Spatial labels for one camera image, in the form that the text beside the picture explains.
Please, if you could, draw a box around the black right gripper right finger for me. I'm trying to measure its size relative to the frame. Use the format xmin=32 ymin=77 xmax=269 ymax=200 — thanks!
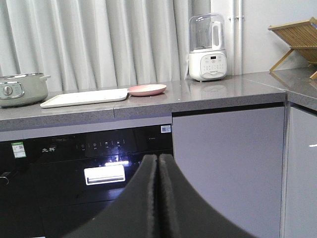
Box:
xmin=158 ymin=154 xmax=254 ymax=238

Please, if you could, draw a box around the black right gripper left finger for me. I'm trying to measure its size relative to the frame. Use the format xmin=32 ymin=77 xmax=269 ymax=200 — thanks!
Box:
xmin=64 ymin=155 xmax=158 ymax=238

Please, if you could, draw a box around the pink round plate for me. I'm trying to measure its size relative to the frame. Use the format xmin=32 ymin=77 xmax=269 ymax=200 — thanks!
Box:
xmin=127 ymin=84 xmax=167 ymax=97

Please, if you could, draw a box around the cream bear serving tray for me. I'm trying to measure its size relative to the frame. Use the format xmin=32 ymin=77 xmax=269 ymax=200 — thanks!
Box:
xmin=40 ymin=88 xmax=128 ymax=109

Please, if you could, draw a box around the black drawer sterilizer cabinet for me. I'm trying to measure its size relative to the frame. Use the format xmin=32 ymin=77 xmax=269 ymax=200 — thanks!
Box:
xmin=25 ymin=124 xmax=173 ymax=238

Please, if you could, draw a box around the grey cabinet door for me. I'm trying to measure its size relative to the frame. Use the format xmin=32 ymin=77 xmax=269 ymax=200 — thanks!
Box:
xmin=172 ymin=104 xmax=284 ymax=238

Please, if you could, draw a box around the white side cabinet door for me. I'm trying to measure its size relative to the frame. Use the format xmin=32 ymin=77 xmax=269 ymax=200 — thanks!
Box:
xmin=284 ymin=107 xmax=317 ymax=238

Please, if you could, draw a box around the white blender appliance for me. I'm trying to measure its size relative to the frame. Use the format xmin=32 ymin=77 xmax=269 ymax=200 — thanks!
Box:
xmin=189 ymin=12 xmax=227 ymax=82

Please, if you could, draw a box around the green electric cooking pot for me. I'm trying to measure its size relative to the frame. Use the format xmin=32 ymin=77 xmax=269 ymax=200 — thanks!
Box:
xmin=0 ymin=72 xmax=51 ymax=107

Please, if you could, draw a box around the white curtain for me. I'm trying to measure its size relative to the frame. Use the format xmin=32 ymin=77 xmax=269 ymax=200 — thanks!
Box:
xmin=0 ymin=0 xmax=211 ymax=91

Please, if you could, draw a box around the wooden dish rack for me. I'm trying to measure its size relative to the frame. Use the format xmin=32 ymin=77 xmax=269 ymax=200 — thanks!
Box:
xmin=268 ymin=17 xmax=317 ymax=72

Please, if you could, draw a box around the white wall pipe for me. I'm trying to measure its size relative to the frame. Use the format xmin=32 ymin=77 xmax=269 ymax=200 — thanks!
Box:
xmin=228 ymin=0 xmax=245 ymax=75

